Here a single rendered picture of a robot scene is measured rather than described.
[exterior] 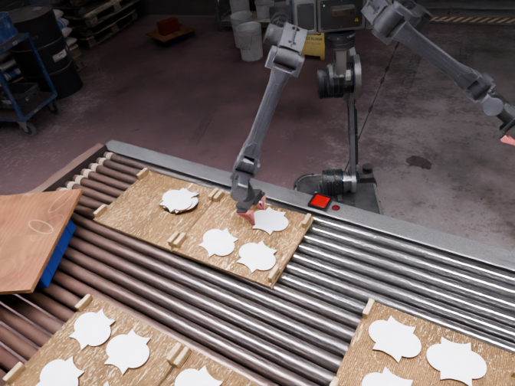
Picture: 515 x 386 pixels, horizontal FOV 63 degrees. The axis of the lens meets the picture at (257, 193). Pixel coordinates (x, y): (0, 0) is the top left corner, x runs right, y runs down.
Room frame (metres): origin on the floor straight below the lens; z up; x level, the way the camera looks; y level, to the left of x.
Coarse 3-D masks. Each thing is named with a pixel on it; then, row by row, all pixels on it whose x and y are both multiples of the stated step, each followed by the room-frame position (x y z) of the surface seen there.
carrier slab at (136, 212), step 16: (160, 176) 1.55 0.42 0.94; (128, 192) 1.47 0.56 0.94; (144, 192) 1.45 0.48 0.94; (160, 192) 1.43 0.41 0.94; (208, 192) 1.38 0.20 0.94; (112, 208) 1.37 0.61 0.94; (128, 208) 1.36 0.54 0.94; (144, 208) 1.34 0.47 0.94; (160, 208) 1.33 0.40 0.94; (112, 224) 1.27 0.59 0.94; (128, 224) 1.26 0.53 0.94; (144, 224) 1.24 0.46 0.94; (160, 224) 1.23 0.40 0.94; (176, 224) 1.22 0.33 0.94; (192, 224) 1.20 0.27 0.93; (144, 240) 1.16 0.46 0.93; (160, 240) 1.14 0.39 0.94
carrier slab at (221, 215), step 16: (208, 208) 1.28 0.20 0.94; (224, 208) 1.26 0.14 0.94; (256, 208) 1.24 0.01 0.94; (272, 208) 1.22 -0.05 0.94; (208, 224) 1.19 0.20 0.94; (224, 224) 1.17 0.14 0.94; (240, 224) 1.16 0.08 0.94; (288, 224) 1.12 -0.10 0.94; (192, 240) 1.11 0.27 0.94; (240, 240) 1.08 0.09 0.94; (256, 240) 1.06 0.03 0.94; (272, 240) 1.05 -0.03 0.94; (288, 240) 1.04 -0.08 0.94; (192, 256) 1.04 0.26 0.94; (208, 256) 1.03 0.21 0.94; (288, 256) 0.97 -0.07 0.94; (240, 272) 0.93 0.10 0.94; (256, 272) 0.92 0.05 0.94
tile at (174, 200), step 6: (168, 192) 1.38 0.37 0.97; (174, 192) 1.37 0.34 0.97; (180, 192) 1.37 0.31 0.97; (186, 192) 1.36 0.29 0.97; (162, 198) 1.35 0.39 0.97; (168, 198) 1.34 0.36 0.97; (174, 198) 1.33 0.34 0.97; (180, 198) 1.33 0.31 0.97; (186, 198) 1.32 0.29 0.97; (162, 204) 1.31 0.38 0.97; (168, 204) 1.30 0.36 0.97; (174, 204) 1.30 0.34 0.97; (180, 204) 1.29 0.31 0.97; (186, 204) 1.28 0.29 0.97; (174, 210) 1.27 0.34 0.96; (180, 210) 1.26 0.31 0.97
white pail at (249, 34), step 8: (240, 24) 5.07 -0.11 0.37; (248, 24) 5.08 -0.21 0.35; (256, 24) 5.04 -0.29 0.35; (240, 32) 4.85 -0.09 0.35; (248, 32) 4.81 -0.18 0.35; (256, 32) 4.84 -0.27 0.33; (240, 40) 4.88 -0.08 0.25; (248, 40) 4.82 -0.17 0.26; (256, 40) 4.84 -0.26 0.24; (240, 48) 4.93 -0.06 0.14; (248, 48) 4.83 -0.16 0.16; (256, 48) 4.84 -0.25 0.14; (248, 56) 4.83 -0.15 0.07; (256, 56) 4.83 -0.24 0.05
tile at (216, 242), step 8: (208, 232) 1.14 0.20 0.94; (216, 232) 1.13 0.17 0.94; (224, 232) 1.12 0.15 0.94; (208, 240) 1.09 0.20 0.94; (216, 240) 1.09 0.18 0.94; (224, 240) 1.08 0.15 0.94; (232, 240) 1.07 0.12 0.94; (208, 248) 1.06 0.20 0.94; (216, 248) 1.05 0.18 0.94; (224, 248) 1.04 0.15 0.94; (232, 248) 1.04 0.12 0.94; (224, 256) 1.01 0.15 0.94
